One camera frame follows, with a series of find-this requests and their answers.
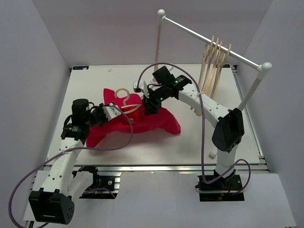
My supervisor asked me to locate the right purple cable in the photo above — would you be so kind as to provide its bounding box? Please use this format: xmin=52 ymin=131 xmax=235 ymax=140
xmin=137 ymin=62 xmax=251 ymax=195

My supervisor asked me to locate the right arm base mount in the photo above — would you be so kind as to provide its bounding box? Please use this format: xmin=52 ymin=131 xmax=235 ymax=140
xmin=195 ymin=175 xmax=245 ymax=202

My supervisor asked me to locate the red t shirt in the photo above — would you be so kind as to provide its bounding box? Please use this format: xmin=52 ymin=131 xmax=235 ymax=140
xmin=86 ymin=88 xmax=181 ymax=147

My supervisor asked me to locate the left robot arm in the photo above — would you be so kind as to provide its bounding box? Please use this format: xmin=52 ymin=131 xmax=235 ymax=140
xmin=28 ymin=98 xmax=121 ymax=225

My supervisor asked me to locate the blue label sticker left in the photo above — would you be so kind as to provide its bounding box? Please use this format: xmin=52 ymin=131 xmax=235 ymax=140
xmin=72 ymin=66 xmax=89 ymax=70

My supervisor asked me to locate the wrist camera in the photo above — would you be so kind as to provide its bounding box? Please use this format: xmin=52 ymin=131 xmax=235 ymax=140
xmin=102 ymin=103 xmax=122 ymax=121
xmin=133 ymin=80 xmax=148 ymax=93

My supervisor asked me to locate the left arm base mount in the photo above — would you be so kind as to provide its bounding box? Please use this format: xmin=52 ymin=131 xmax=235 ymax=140
xmin=78 ymin=166 xmax=118 ymax=200

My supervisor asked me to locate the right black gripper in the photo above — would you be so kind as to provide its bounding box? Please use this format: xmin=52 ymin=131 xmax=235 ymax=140
xmin=141 ymin=85 xmax=168 ymax=116

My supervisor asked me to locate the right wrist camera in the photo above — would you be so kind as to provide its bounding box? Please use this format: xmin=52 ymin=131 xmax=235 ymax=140
xmin=133 ymin=80 xmax=148 ymax=93

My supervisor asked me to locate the white clothes rack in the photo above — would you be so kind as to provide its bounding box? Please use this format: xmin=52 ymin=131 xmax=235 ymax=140
xmin=152 ymin=9 xmax=273 ymax=159

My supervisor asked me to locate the wooden hanger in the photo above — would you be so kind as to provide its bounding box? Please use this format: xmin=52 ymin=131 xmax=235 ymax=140
xmin=198 ymin=35 xmax=215 ymax=91
xmin=204 ymin=38 xmax=223 ymax=98
xmin=204 ymin=37 xmax=220 ymax=93
xmin=210 ymin=44 xmax=232 ymax=98
xmin=114 ymin=88 xmax=142 ymax=114

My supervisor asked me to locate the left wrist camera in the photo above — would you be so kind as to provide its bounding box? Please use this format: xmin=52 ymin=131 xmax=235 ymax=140
xmin=102 ymin=103 xmax=122 ymax=121

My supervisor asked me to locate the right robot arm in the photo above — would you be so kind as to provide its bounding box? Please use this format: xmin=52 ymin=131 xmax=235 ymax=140
xmin=133 ymin=62 xmax=245 ymax=190

